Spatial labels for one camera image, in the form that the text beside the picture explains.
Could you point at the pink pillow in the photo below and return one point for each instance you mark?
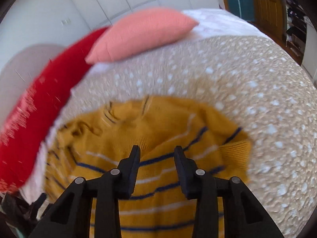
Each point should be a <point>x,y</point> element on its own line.
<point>143,32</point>

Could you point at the yellow striped sweater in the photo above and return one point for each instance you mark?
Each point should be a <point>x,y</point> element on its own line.
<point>153,126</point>

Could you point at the red pillow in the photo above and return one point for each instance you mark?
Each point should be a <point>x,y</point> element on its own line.
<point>37,109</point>

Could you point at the wooden door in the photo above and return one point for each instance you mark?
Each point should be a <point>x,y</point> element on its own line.
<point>268,5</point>

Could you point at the beige spotted quilted blanket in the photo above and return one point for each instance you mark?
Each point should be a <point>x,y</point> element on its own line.
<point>235,84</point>

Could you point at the white bedsheet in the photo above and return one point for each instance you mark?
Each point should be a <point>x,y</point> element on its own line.
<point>223,22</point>

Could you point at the white wall switch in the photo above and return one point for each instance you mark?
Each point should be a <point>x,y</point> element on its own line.
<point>65,22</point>

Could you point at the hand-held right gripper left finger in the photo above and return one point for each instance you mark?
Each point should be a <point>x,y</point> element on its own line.
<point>131,173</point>

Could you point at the round pale headboard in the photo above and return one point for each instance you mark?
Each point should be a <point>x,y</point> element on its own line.
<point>22,62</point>

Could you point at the dark cloth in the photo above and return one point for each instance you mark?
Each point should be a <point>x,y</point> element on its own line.
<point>14,210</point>

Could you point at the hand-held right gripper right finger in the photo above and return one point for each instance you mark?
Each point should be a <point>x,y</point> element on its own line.
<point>184,176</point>

